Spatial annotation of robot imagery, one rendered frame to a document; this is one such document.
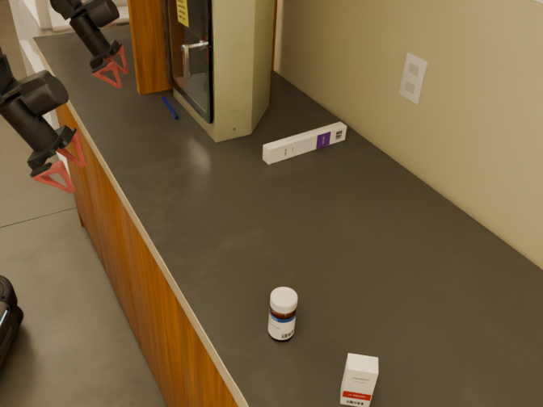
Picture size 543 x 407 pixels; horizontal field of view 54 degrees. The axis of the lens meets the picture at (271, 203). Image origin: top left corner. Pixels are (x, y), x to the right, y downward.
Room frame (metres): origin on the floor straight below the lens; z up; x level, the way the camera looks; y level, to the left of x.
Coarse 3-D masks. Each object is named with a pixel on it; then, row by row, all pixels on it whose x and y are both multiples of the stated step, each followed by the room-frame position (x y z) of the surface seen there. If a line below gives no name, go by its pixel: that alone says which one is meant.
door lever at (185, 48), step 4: (200, 40) 1.30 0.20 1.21; (184, 44) 1.28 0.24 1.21; (188, 44) 1.29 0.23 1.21; (192, 44) 1.29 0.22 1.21; (196, 44) 1.29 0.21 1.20; (200, 44) 1.30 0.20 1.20; (184, 48) 1.27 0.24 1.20; (188, 48) 1.28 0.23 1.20; (192, 48) 1.29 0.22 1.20; (200, 48) 1.30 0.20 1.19; (184, 52) 1.27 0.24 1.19; (188, 52) 1.28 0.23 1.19; (184, 56) 1.27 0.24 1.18; (188, 56) 1.28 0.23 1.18; (184, 60) 1.27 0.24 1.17; (188, 60) 1.28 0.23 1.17; (184, 64) 1.27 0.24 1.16; (188, 64) 1.28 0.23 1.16; (184, 68) 1.27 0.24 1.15; (188, 68) 1.27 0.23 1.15; (184, 72) 1.27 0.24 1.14; (188, 72) 1.27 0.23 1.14; (184, 76) 1.27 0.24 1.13; (188, 76) 1.27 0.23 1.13
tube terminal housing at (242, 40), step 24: (216, 0) 1.27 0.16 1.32; (240, 0) 1.30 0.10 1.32; (264, 0) 1.41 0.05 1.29; (216, 24) 1.27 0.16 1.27; (240, 24) 1.30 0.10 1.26; (264, 24) 1.42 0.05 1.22; (216, 48) 1.27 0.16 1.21; (240, 48) 1.30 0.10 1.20; (264, 48) 1.43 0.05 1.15; (216, 72) 1.27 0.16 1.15; (240, 72) 1.30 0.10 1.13; (264, 72) 1.44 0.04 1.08; (216, 96) 1.27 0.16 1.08; (240, 96) 1.30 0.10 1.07; (264, 96) 1.45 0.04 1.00; (216, 120) 1.27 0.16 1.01; (240, 120) 1.30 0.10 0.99
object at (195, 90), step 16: (192, 0) 1.34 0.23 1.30; (208, 0) 1.27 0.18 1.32; (176, 16) 1.44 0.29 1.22; (192, 16) 1.34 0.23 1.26; (208, 16) 1.27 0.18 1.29; (176, 32) 1.45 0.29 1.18; (192, 32) 1.35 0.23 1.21; (208, 32) 1.27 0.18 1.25; (176, 48) 1.46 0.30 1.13; (208, 48) 1.26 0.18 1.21; (176, 64) 1.46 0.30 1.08; (192, 64) 1.36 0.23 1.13; (208, 64) 1.27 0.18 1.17; (176, 80) 1.47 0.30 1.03; (192, 80) 1.36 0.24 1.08; (208, 80) 1.27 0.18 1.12; (192, 96) 1.36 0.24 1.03; (208, 96) 1.27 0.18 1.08; (208, 112) 1.27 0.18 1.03
